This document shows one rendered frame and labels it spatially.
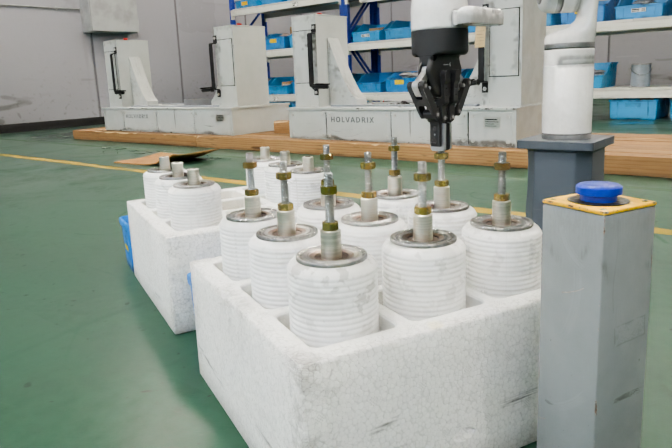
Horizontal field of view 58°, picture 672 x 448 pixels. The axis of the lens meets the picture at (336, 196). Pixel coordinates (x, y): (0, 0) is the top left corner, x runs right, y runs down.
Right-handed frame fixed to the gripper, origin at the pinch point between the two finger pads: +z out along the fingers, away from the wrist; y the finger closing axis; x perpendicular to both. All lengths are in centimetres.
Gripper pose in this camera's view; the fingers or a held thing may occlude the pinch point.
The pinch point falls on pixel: (441, 136)
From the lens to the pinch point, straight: 84.2
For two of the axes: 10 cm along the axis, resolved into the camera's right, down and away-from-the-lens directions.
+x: 7.5, 0.9, -6.5
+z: 0.5, 9.8, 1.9
